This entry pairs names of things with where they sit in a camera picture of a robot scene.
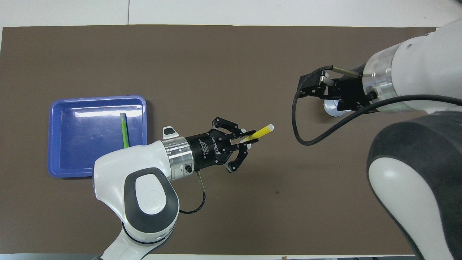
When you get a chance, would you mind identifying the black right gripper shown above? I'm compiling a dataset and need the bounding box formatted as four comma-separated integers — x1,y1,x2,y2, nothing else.
297,64,379,114

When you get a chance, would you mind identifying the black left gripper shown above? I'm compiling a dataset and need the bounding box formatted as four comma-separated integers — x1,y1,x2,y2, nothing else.
186,117,257,173

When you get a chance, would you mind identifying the yellow marker pen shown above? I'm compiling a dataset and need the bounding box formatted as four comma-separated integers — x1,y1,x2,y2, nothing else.
249,124,275,142

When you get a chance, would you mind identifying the green marker pen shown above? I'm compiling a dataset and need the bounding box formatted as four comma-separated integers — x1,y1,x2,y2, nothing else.
120,113,130,148

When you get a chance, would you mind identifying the translucent plastic cup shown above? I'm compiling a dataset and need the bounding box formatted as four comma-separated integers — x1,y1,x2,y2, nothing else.
323,98,353,117

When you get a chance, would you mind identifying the brown table mat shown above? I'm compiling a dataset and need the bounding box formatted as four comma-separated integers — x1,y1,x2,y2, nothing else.
0,25,461,255

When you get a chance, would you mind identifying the blue plastic tray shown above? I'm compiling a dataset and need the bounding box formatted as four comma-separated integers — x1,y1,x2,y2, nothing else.
48,95,148,178

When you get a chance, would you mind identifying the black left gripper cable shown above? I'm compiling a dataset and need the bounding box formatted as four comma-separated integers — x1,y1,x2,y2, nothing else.
179,170,206,214

